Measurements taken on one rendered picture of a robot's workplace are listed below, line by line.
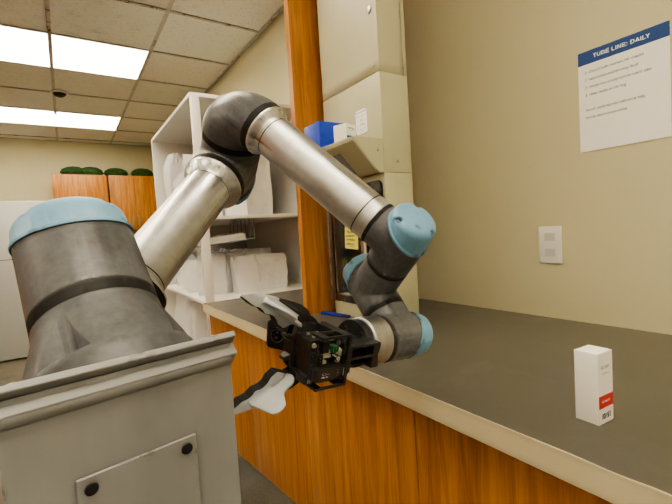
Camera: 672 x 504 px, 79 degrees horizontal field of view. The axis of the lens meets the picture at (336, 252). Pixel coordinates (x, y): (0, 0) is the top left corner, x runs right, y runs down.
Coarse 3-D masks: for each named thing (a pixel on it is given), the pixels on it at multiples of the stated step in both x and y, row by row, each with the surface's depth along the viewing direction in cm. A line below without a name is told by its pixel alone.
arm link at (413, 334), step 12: (384, 312) 67; (396, 312) 67; (408, 312) 68; (396, 324) 64; (408, 324) 66; (420, 324) 68; (396, 336) 63; (408, 336) 64; (420, 336) 66; (432, 336) 69; (396, 348) 63; (408, 348) 65; (420, 348) 67
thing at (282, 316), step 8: (240, 296) 49; (248, 296) 50; (256, 296) 50; (264, 296) 51; (272, 296) 53; (256, 304) 51; (264, 304) 51; (272, 304) 50; (280, 304) 53; (264, 312) 52; (272, 312) 52; (280, 312) 51; (288, 312) 49; (272, 320) 54; (280, 320) 53; (288, 320) 54; (296, 320) 52
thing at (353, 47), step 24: (336, 0) 136; (360, 0) 125; (384, 0) 122; (336, 24) 137; (360, 24) 126; (384, 24) 122; (336, 48) 138; (360, 48) 127; (384, 48) 122; (336, 72) 139; (360, 72) 128
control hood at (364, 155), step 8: (352, 136) 116; (336, 144) 122; (344, 144) 120; (352, 144) 117; (360, 144) 117; (368, 144) 119; (376, 144) 120; (328, 152) 128; (336, 152) 125; (344, 152) 123; (352, 152) 121; (360, 152) 118; (368, 152) 119; (376, 152) 120; (352, 160) 124; (360, 160) 122; (368, 160) 119; (376, 160) 120; (352, 168) 127; (360, 168) 125; (368, 168) 123; (376, 168) 121; (360, 176) 129
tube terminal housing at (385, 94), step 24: (384, 72) 122; (336, 96) 140; (360, 96) 129; (384, 96) 122; (336, 120) 141; (384, 120) 122; (408, 120) 128; (384, 144) 122; (408, 144) 128; (384, 168) 122; (408, 168) 128; (384, 192) 123; (408, 192) 128; (408, 288) 128; (336, 312) 151; (360, 312) 138
